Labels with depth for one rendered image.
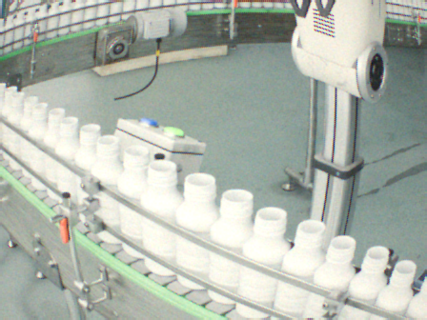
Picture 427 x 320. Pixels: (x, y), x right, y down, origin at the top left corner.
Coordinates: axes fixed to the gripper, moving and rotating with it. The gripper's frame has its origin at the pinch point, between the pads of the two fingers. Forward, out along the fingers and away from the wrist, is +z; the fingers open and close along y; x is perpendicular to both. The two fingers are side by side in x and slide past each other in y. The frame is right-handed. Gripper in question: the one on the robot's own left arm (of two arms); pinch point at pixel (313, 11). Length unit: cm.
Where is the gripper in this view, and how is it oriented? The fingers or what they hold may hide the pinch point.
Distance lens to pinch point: 93.6
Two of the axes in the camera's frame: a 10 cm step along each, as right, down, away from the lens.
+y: 6.8, -2.6, 6.8
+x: -7.3, -3.0, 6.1
